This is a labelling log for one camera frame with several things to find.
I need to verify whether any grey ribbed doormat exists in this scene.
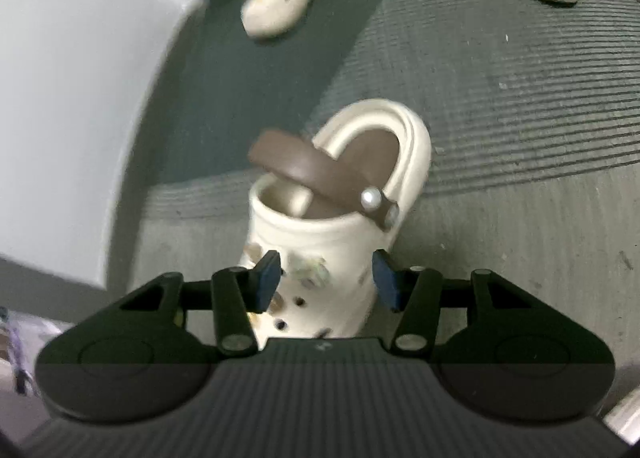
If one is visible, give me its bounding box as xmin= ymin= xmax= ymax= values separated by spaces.
xmin=130 ymin=0 xmax=640 ymax=289

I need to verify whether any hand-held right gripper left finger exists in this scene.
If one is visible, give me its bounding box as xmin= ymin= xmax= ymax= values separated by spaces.
xmin=117 ymin=251 xmax=283 ymax=357

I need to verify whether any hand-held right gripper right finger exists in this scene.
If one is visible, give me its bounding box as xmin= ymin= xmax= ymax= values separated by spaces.
xmin=372 ymin=249 xmax=534 ymax=357

